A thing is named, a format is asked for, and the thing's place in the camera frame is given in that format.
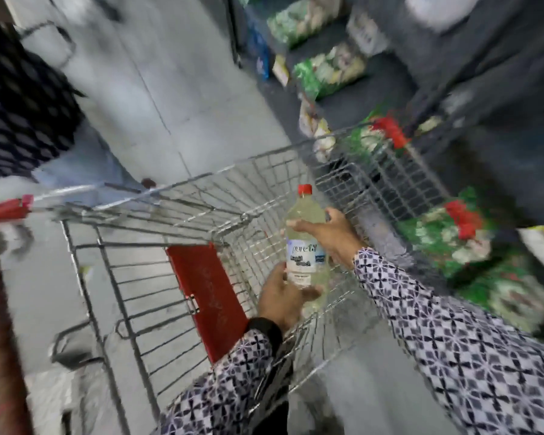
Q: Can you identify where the person's left hand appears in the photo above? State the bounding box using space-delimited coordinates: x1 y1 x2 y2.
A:
258 262 323 334

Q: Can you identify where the person's right hand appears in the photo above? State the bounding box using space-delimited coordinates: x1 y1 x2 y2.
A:
286 207 366 270

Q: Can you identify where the clear plastic bottle red cap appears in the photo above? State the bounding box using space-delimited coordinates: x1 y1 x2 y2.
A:
284 184 330 313

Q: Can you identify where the person's left forearm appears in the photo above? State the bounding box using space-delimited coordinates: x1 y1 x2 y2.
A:
155 317 296 435

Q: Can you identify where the person's right forearm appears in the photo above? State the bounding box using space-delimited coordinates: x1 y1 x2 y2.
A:
353 246 544 435

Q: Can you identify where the green white packet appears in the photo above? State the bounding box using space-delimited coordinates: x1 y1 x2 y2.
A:
294 42 369 101
342 117 390 160
267 0 343 47
455 260 544 333

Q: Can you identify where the red cart seat flap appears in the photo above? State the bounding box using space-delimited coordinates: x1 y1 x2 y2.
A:
165 243 250 364

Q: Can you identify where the green packet with red print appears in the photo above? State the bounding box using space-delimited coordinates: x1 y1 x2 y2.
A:
397 187 497 279

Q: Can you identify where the small yellow packet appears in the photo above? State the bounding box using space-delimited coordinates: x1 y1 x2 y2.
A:
271 54 291 87

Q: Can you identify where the blue packet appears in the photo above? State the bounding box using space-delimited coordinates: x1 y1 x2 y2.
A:
246 21 274 81

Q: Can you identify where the white shelf label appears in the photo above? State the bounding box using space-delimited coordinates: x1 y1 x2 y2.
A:
346 8 391 56

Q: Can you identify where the dark blue store shelf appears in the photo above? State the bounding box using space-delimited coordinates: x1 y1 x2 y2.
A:
227 0 544 340

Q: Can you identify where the white bag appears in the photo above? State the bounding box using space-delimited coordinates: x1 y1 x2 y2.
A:
404 0 483 31

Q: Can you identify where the metal wire shopping cart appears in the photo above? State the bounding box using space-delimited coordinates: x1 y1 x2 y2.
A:
29 118 452 435

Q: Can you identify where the red cart handle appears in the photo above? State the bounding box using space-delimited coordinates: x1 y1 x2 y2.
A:
0 195 35 435

